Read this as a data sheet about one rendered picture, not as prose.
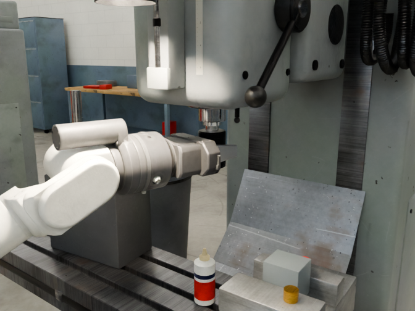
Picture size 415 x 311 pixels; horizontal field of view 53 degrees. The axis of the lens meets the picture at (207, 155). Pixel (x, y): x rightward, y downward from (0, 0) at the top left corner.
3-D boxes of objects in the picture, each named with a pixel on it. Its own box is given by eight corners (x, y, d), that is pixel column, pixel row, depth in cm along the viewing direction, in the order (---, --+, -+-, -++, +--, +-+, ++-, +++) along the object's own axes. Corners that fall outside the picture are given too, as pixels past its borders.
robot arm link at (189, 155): (222, 131, 63) (154, 139, 56) (220, 190, 66) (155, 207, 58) (175, 120, 73) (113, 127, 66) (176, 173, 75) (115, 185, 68)
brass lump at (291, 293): (294, 305, 59) (295, 294, 59) (280, 300, 61) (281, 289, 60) (300, 298, 61) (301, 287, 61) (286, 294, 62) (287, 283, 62)
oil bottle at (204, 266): (206, 309, 77) (206, 255, 75) (189, 302, 79) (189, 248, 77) (219, 299, 80) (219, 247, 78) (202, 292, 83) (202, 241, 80)
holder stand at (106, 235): (118, 270, 91) (113, 182, 86) (50, 247, 102) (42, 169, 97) (152, 248, 101) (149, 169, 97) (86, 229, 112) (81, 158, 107)
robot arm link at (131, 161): (149, 200, 60) (71, 218, 53) (115, 179, 68) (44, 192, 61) (149, 123, 57) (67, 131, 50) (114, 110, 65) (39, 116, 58)
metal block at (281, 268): (296, 307, 64) (298, 272, 62) (261, 295, 67) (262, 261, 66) (309, 292, 68) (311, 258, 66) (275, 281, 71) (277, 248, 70)
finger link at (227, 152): (234, 159, 71) (205, 165, 68) (234, 140, 71) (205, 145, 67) (240, 161, 70) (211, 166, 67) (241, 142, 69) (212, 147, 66)
